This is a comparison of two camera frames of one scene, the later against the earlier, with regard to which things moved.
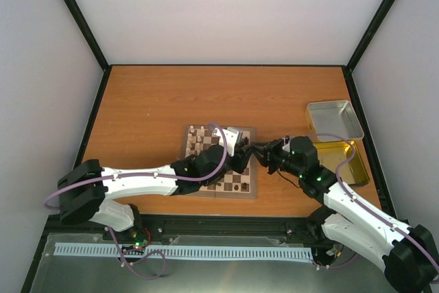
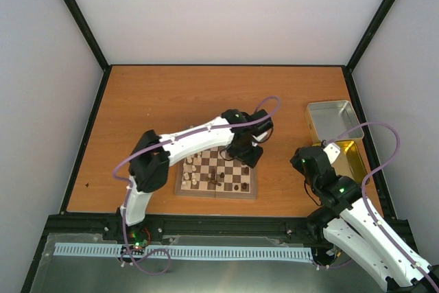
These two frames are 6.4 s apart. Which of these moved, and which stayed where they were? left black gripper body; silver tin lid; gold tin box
Moved: left black gripper body
Stayed: gold tin box; silver tin lid
